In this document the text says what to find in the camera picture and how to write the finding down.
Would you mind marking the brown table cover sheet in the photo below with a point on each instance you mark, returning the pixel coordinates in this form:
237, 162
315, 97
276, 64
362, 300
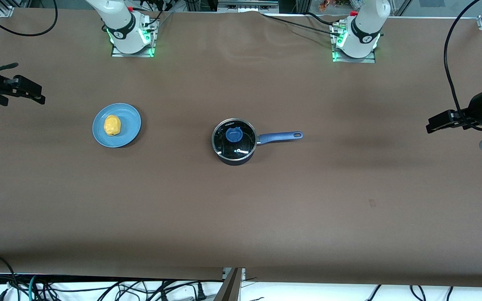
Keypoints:
241, 217

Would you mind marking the blue round plate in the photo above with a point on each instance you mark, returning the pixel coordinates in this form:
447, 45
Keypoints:
130, 125

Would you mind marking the colourful background toys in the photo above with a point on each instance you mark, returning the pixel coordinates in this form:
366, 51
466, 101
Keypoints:
333, 4

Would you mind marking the yellow potato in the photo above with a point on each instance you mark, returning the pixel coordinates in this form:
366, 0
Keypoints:
112, 125

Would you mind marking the black equipment box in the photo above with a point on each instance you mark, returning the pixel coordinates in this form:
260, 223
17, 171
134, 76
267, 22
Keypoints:
247, 6

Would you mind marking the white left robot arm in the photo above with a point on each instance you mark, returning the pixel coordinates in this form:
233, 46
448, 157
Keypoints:
366, 29

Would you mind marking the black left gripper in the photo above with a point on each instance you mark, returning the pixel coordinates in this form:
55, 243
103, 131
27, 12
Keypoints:
472, 112

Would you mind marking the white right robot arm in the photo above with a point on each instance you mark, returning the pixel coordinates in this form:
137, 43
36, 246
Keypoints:
119, 23

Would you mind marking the aluminium bracket profile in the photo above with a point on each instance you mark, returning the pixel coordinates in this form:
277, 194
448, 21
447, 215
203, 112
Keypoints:
232, 286

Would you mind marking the glass lid with blue knob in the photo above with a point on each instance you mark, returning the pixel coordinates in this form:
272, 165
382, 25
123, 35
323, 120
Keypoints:
233, 134

